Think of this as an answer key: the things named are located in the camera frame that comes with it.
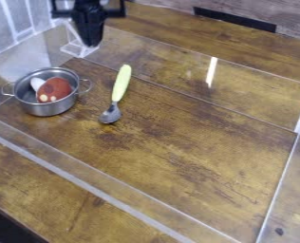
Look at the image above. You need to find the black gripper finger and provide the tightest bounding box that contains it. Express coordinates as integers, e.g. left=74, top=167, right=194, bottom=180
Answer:
left=71, top=0, right=91, bottom=47
left=87, top=0, right=107, bottom=47

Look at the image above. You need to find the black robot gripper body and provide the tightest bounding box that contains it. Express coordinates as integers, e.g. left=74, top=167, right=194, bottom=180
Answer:
left=50, top=0, right=126, bottom=18

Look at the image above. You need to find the red toy mushroom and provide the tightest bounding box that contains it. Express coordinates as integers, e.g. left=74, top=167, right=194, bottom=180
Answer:
left=30, top=77, right=71, bottom=103

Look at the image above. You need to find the small silver pot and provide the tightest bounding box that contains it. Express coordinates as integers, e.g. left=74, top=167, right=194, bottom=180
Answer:
left=2, top=67, right=91, bottom=117

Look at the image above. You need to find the spoon with yellow-green handle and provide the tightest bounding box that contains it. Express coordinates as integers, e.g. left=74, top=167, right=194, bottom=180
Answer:
left=99, top=65, right=133, bottom=123

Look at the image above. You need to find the black bar on wall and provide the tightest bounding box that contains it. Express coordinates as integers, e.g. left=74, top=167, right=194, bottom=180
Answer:
left=193, top=7, right=277, bottom=33

